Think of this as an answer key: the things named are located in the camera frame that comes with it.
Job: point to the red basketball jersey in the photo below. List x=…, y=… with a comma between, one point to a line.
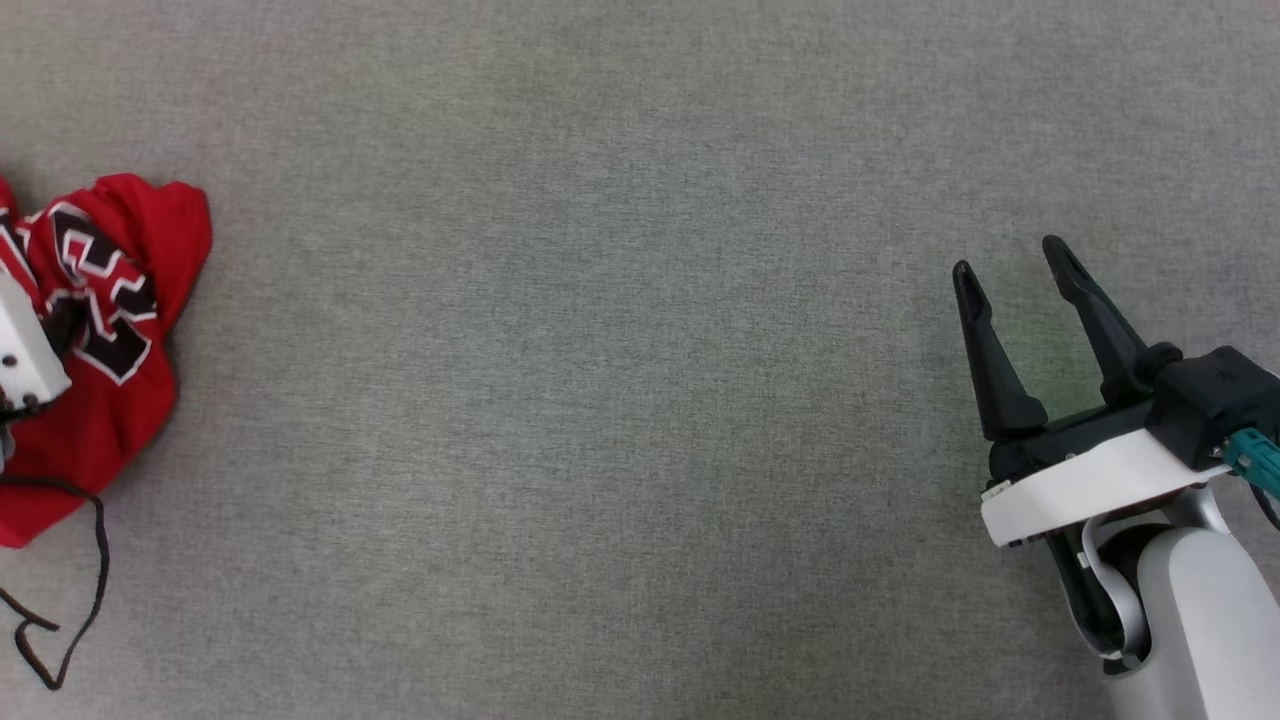
x=150, y=250

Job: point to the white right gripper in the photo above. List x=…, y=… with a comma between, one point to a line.
x=1090, y=480

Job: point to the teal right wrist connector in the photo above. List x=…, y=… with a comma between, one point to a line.
x=1258, y=460

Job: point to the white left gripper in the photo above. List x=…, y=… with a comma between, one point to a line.
x=22, y=350

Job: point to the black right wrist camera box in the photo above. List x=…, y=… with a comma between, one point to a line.
x=1215, y=400

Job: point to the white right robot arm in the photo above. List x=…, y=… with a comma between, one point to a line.
x=1210, y=620

